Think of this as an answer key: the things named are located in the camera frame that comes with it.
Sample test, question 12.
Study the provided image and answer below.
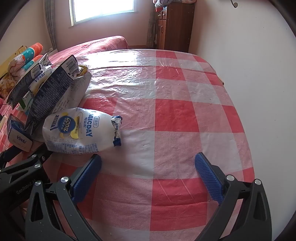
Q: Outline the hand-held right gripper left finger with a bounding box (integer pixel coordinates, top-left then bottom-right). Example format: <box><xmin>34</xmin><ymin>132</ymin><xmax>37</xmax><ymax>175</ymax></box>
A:
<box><xmin>24</xmin><ymin>153</ymin><xmax>102</xmax><ymax>241</ymax></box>

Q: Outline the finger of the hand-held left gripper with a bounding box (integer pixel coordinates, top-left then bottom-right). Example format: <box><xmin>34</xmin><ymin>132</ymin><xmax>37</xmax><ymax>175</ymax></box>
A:
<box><xmin>0</xmin><ymin>146</ymin><xmax>54</xmax><ymax>174</ymax></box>

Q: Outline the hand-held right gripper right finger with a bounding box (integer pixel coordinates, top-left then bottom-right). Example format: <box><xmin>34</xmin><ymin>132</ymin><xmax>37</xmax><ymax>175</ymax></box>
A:
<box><xmin>195</xmin><ymin>152</ymin><xmax>272</xmax><ymax>241</ymax></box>

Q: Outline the white blue snack bag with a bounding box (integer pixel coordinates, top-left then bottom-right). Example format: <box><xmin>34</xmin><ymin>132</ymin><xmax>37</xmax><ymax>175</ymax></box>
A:
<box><xmin>42</xmin><ymin>107</ymin><xmax>122</xmax><ymax>154</ymax></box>

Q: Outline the blue tissue pack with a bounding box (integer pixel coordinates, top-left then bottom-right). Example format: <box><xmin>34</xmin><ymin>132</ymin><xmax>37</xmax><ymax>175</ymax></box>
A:
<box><xmin>6</xmin><ymin>114</ymin><xmax>33</xmax><ymax>153</ymax></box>

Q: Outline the green white carton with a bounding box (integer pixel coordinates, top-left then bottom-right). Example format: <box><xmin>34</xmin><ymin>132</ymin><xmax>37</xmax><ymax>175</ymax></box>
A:
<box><xmin>22</xmin><ymin>90</ymin><xmax>35</xmax><ymax>110</ymax></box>

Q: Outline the large dark snack bag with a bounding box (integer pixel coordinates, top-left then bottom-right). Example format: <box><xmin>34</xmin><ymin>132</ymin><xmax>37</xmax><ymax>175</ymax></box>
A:
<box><xmin>24</xmin><ymin>55</ymin><xmax>92</xmax><ymax>136</ymax></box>

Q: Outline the red white checkered tablecloth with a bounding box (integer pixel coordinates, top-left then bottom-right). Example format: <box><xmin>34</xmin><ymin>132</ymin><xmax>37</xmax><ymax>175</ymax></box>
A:
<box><xmin>43</xmin><ymin>48</ymin><xmax>255</xmax><ymax>241</ymax></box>

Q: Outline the yellow floral quilt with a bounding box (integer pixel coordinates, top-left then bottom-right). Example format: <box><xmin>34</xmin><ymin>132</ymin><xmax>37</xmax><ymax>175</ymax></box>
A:
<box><xmin>0</xmin><ymin>76</ymin><xmax>17</xmax><ymax>98</ymax></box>

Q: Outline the black printed packet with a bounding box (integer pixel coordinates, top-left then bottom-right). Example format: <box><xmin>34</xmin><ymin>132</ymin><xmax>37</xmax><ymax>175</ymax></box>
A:
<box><xmin>6</xmin><ymin>54</ymin><xmax>49</xmax><ymax>109</ymax></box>

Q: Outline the white tissue pack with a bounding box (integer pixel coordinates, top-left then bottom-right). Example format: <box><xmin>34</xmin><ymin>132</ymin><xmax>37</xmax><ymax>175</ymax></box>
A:
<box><xmin>29</xmin><ymin>65</ymin><xmax>53</xmax><ymax>93</ymax></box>

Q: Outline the teal orange rolled quilt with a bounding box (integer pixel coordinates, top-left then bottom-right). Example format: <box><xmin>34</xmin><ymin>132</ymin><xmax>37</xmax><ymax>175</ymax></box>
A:
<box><xmin>9</xmin><ymin>43</ymin><xmax>44</xmax><ymax>70</ymax></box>
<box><xmin>21</xmin><ymin>55</ymin><xmax>44</xmax><ymax>73</ymax></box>

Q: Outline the yellow headboard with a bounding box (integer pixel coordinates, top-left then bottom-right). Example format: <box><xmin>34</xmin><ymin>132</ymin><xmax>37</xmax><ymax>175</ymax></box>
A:
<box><xmin>0</xmin><ymin>45</ymin><xmax>27</xmax><ymax>77</ymax></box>

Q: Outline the grey curtain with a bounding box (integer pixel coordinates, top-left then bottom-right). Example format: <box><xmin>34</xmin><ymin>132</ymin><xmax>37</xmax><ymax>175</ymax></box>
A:
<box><xmin>45</xmin><ymin>0</ymin><xmax>57</xmax><ymax>50</ymax></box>
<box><xmin>147</xmin><ymin>2</ymin><xmax>158</xmax><ymax>49</ymax></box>

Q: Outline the brown wooden cabinet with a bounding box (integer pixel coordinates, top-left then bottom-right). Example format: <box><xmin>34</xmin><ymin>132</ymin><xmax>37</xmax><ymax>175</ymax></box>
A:
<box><xmin>155</xmin><ymin>3</ymin><xmax>195</xmax><ymax>52</ymax></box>

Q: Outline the bedroom window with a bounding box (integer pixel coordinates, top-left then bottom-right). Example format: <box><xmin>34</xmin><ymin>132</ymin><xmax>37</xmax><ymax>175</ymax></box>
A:
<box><xmin>69</xmin><ymin>0</ymin><xmax>139</xmax><ymax>27</ymax></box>

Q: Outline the folded pink grey blanket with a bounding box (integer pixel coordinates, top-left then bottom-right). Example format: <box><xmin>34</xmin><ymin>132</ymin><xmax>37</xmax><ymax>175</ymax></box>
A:
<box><xmin>153</xmin><ymin>0</ymin><xmax>197</xmax><ymax>8</ymax></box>

